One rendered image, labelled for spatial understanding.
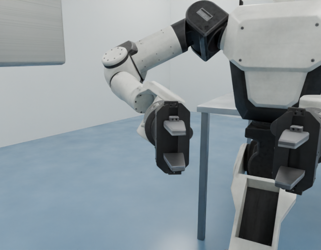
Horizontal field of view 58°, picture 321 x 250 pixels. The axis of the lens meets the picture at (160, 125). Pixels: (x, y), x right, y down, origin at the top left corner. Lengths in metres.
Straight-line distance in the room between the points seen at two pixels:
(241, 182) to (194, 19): 0.47
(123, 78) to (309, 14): 0.47
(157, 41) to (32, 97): 3.48
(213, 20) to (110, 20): 4.27
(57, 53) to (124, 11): 5.11
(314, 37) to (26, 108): 3.81
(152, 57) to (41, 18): 0.67
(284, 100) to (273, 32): 0.17
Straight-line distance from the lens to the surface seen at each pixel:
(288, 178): 0.42
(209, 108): 1.59
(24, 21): 0.19
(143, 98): 0.72
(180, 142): 0.48
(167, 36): 0.86
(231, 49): 0.79
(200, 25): 0.85
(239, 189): 0.80
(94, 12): 4.87
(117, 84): 0.78
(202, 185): 1.76
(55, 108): 4.42
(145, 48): 0.86
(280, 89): 0.78
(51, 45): 0.21
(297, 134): 0.42
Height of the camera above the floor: 1.10
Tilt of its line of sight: 13 degrees down
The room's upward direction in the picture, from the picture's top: straight up
